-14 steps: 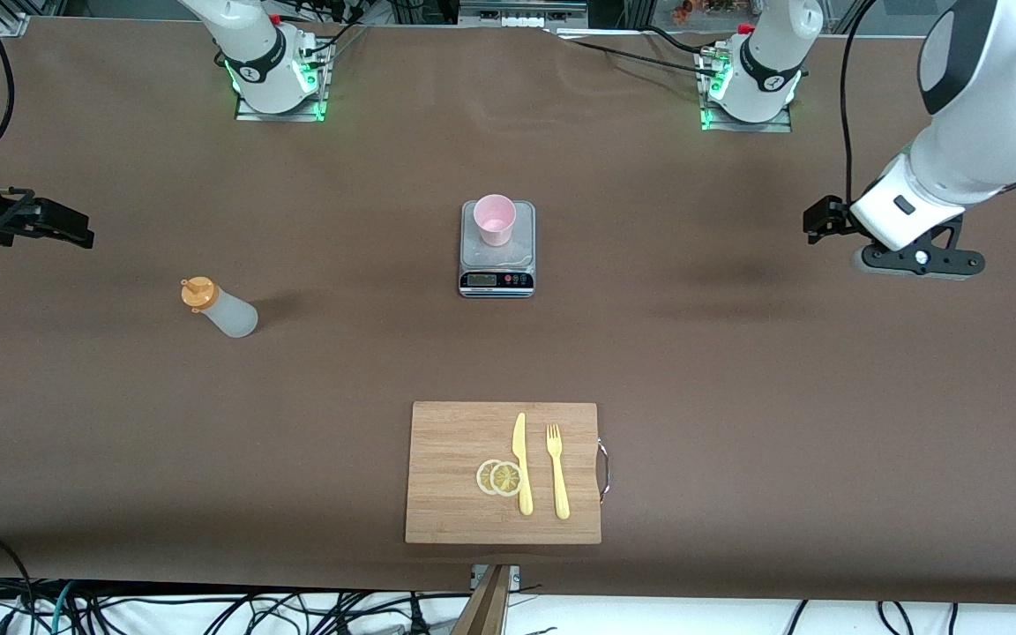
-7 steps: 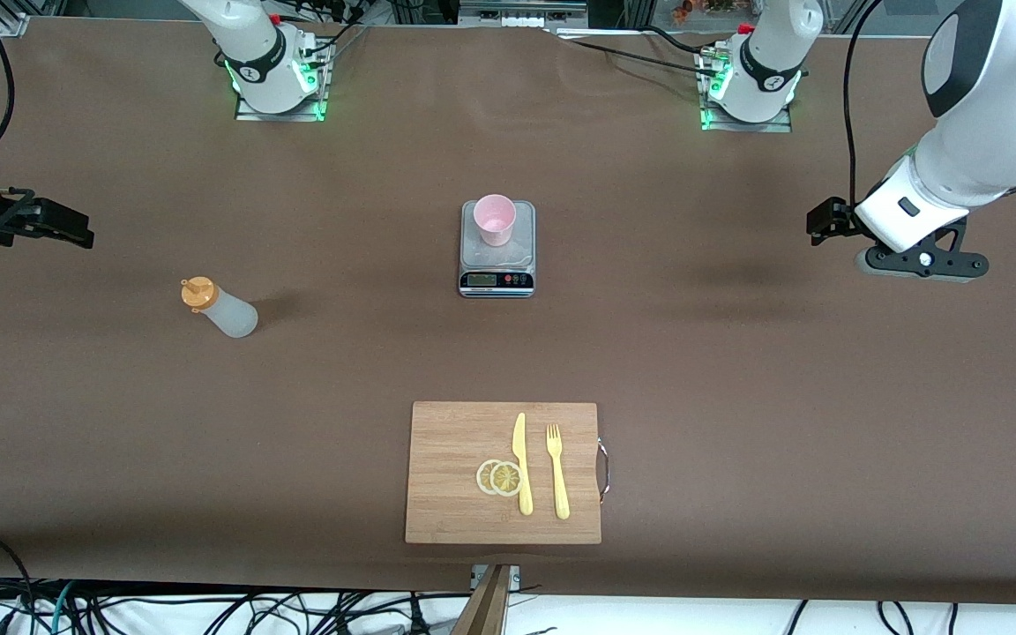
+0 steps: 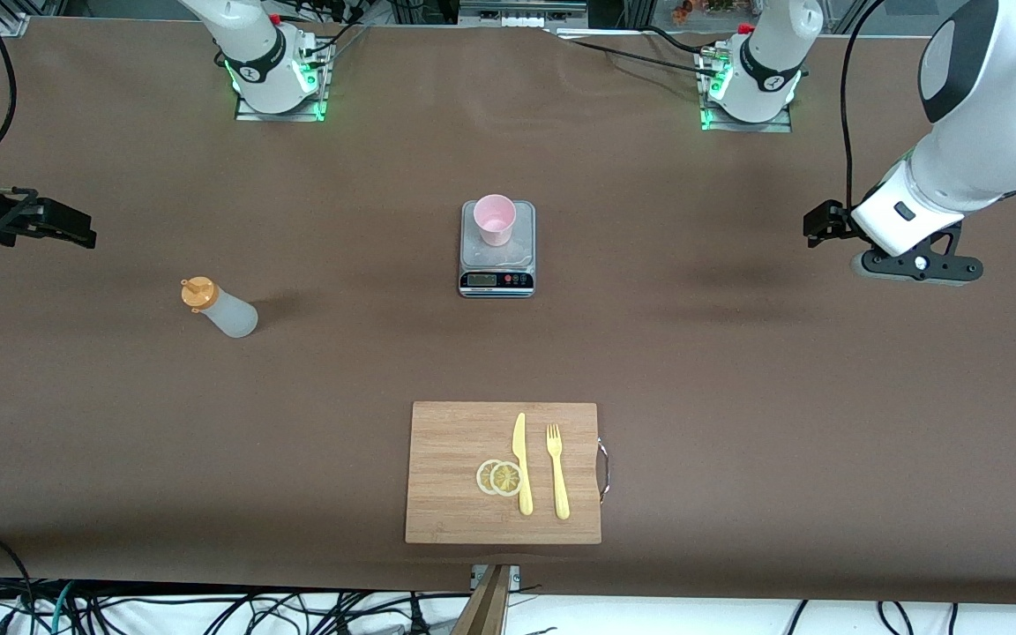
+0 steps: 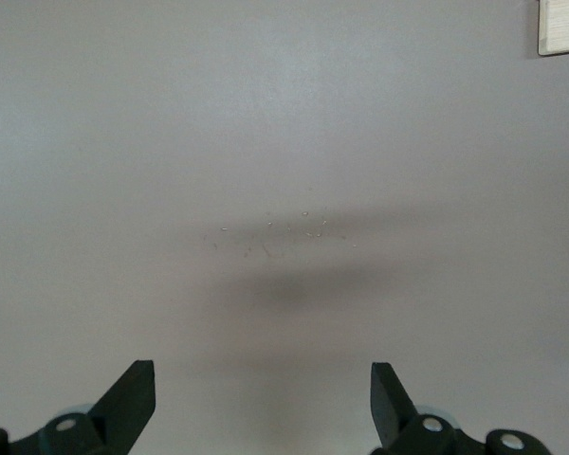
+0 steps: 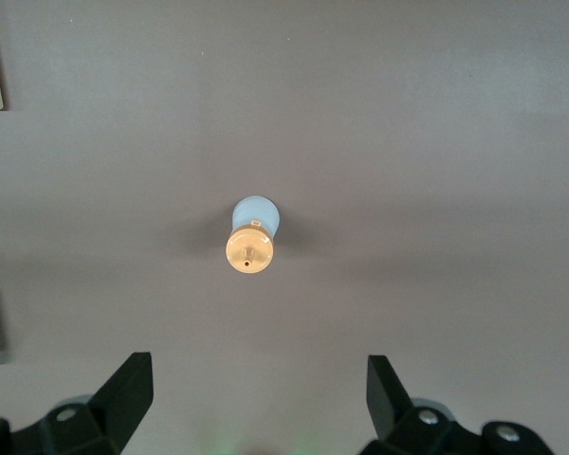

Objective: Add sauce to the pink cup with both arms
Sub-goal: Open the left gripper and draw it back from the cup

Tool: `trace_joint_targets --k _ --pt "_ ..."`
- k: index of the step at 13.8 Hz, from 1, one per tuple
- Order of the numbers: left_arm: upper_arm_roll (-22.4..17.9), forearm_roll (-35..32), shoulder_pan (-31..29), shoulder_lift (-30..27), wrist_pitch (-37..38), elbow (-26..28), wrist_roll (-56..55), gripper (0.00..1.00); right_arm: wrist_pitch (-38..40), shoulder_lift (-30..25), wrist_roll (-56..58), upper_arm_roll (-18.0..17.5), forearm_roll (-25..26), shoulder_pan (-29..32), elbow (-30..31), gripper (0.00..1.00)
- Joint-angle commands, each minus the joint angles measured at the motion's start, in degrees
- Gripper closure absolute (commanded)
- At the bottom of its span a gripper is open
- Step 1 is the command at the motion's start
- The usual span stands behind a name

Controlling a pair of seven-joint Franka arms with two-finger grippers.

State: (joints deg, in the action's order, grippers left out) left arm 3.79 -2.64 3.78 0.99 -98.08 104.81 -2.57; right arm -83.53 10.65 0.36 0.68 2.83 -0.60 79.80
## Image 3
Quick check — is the sauce bottle with orange cap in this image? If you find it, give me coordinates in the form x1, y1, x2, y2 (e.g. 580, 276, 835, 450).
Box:
180, 276, 259, 340

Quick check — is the pink plastic cup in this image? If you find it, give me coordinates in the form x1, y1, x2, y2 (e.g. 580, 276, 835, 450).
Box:
473, 194, 518, 248

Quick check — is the brown table cover sheet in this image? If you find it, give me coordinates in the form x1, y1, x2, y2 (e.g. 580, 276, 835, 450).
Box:
0, 16, 1016, 606

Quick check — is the silver digital kitchen scale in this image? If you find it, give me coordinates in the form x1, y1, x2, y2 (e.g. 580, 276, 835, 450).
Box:
459, 200, 537, 299

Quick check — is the yellow plastic fork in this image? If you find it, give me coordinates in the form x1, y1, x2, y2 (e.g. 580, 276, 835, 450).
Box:
546, 423, 571, 520

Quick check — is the yellow plastic knife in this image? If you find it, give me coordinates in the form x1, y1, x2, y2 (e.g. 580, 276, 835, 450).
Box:
512, 413, 534, 517

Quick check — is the wooden cutting board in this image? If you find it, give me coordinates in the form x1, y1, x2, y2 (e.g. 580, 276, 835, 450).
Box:
405, 401, 610, 545

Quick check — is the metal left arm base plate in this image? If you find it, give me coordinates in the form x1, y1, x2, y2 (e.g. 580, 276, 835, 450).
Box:
700, 53, 794, 133

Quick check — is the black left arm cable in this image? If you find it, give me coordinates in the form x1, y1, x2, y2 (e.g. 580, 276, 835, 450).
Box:
840, 0, 888, 213

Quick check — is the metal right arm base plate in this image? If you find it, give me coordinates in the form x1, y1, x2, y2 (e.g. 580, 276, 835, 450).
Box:
235, 40, 332, 123

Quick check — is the black cable on table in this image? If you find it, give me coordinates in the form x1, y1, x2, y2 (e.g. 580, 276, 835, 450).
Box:
552, 26, 725, 80

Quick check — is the teal floor cable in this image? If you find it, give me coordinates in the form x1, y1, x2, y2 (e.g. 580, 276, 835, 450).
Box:
48, 580, 78, 635

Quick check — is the looped black floor cable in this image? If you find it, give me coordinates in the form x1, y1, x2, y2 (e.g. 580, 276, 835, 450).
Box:
877, 601, 916, 635

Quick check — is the metal corner bracket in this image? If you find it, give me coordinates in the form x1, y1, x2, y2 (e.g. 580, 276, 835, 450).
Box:
470, 564, 522, 594

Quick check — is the wooden post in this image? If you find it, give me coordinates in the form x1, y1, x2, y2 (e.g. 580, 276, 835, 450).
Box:
451, 564, 513, 635

